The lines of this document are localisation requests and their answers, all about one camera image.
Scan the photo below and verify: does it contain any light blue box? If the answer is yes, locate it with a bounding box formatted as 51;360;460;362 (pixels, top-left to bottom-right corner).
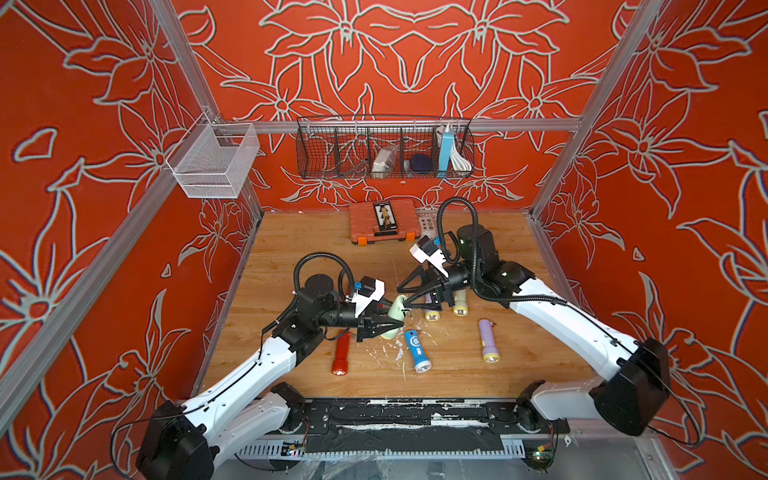
436;130;454;178

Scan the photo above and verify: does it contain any black wire basket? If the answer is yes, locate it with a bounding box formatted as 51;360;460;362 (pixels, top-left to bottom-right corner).
296;115;476;180

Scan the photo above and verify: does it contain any clear plastic bin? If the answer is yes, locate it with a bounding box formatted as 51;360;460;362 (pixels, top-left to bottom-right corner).
168;124;261;200

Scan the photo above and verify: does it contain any white packet in basket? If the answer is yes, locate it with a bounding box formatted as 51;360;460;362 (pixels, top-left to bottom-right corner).
371;146;399;179

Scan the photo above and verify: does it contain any orange tool case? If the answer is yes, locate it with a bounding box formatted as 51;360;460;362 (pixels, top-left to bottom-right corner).
348;199;422;246

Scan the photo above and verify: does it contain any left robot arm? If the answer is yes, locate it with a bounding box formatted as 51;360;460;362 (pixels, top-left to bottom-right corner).
135;252;404;479

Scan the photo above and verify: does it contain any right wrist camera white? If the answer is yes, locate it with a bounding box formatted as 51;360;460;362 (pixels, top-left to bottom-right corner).
409;235;448;277

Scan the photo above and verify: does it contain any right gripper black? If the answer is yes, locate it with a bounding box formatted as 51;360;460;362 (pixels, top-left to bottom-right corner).
399;264;482;316

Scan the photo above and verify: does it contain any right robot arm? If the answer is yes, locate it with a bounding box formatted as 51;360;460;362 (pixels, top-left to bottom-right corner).
395;196;672;436

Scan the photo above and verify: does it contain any purple flashlight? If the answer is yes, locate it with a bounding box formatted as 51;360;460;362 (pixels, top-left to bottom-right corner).
478;319;500;363
424;294;441;322

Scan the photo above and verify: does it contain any plastic bag with stickers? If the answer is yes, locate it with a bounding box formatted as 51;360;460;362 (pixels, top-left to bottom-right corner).
416;209;438;240

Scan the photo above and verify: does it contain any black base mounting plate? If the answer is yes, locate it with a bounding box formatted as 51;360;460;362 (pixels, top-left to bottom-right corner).
258;398;570;460

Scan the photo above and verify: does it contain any blue flashlight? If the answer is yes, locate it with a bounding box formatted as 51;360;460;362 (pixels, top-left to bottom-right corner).
404;330;432;374

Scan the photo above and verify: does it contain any red flashlight front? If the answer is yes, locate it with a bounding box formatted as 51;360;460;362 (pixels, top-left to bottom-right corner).
331;333;351;376

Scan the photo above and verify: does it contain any white cable bundle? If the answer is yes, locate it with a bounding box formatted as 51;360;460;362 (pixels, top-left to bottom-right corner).
451;139;473;175

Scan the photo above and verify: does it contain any dark blue round case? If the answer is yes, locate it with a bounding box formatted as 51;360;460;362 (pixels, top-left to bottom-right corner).
409;153;433;174

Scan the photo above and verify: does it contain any green flashlight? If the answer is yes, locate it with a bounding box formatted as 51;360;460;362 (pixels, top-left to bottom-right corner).
452;290;469;317
380;294;407;340

